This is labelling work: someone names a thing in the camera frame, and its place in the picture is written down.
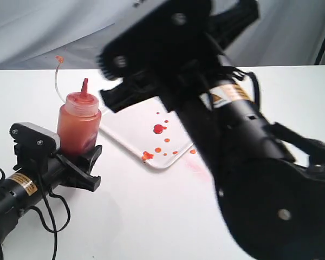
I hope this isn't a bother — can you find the red sauce squeeze bottle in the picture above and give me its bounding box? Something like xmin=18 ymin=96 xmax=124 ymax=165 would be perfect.
xmin=57 ymin=78 xmax=102 ymax=159

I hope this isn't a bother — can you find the white rectangular plastic tray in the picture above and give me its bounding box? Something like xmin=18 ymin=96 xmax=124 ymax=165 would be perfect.
xmin=100 ymin=97 xmax=193 ymax=170

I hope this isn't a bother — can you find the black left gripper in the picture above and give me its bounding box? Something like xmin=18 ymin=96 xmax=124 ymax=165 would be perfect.
xmin=9 ymin=122 xmax=102 ymax=192

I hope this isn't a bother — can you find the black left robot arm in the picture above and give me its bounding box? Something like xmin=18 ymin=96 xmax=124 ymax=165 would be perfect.
xmin=0 ymin=122 xmax=102 ymax=259

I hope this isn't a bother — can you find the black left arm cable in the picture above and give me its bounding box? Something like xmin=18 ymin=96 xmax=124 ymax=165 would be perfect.
xmin=0 ymin=151 xmax=71 ymax=260

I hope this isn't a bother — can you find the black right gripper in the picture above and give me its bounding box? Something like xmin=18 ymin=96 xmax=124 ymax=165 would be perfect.
xmin=97 ymin=1 xmax=259 ymax=112

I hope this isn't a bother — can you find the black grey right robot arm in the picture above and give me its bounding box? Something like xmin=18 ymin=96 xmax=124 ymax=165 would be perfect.
xmin=97 ymin=1 xmax=325 ymax=259

